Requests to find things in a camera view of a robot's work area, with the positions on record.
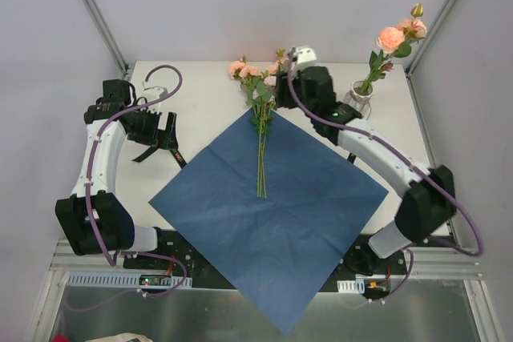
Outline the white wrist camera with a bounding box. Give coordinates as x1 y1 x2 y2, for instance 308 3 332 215
288 46 317 72
141 87 168 115

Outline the left white cable duct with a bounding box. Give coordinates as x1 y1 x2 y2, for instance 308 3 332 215
67 272 192 290

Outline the right white cable duct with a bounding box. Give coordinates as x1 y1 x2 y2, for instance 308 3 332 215
337 278 365 295

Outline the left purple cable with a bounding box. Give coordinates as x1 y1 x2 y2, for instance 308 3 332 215
86 64 188 299

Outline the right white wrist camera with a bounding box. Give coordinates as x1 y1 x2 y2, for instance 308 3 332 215
288 46 317 72

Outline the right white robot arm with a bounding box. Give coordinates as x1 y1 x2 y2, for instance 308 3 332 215
276 66 456 274

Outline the left aluminium frame post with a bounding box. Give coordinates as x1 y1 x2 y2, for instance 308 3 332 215
81 0 130 75

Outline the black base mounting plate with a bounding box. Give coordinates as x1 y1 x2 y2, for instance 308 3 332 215
123 230 409 292

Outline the beige cloth bag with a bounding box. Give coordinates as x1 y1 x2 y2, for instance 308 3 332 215
87 332 152 342

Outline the pink rose stem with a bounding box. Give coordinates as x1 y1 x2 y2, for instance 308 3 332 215
358 3 428 95

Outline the aluminium frame post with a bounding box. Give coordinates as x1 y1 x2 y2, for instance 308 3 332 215
405 0 458 78
81 0 130 75

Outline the white cable duct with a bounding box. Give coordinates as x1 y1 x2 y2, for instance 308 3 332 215
67 272 192 290
337 278 365 295

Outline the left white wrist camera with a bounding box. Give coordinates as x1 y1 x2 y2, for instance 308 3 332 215
141 87 168 115

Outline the white ribbed ceramic vase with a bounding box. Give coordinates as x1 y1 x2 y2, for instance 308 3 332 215
342 81 374 119

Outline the front aluminium frame rail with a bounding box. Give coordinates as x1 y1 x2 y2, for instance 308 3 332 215
50 237 484 281

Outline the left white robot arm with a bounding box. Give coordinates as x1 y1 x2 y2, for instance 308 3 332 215
55 79 187 269

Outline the blue wrapping paper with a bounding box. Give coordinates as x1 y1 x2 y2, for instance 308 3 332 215
150 114 387 334

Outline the right aluminium frame post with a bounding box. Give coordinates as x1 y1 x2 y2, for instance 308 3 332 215
405 0 458 78

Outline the red cloth item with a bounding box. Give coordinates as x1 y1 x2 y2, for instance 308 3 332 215
50 334 70 342

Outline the black ribbon gold lettering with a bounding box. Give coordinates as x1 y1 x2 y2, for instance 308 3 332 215
132 140 357 167

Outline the pink artificial flower bouquet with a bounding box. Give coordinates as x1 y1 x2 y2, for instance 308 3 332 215
228 49 289 198

